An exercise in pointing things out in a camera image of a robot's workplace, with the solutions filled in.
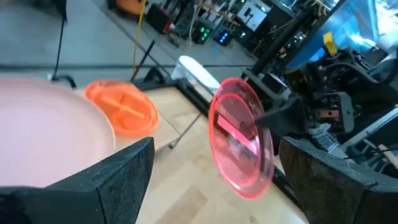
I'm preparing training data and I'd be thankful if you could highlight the yellow hanging cable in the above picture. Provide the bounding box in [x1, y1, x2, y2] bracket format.
[132, 0, 147, 74]

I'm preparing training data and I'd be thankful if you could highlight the orange transparent plate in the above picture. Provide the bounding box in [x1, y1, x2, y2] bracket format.
[84, 79, 160, 138]

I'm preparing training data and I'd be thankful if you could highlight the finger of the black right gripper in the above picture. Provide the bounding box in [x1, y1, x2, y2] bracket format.
[217, 101, 257, 130]
[254, 96, 309, 135]

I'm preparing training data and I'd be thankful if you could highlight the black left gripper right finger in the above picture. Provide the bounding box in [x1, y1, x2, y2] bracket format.
[279, 136, 398, 224]

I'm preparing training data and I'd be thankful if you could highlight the white trash bin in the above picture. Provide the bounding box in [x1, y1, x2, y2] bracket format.
[170, 55, 221, 94]

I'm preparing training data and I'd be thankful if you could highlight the pink transparent plate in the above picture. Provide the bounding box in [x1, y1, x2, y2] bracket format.
[207, 77, 275, 200]

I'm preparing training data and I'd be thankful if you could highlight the black hanging cable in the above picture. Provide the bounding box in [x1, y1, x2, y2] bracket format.
[51, 18, 77, 90]

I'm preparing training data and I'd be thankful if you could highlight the yellow connector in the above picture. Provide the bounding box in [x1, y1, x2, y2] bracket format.
[323, 30, 338, 57]

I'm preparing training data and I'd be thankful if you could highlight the pale pink opaque plate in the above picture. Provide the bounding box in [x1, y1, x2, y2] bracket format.
[0, 77, 116, 189]

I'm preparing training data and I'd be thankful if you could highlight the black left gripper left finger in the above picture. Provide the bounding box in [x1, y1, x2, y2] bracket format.
[0, 136, 155, 224]

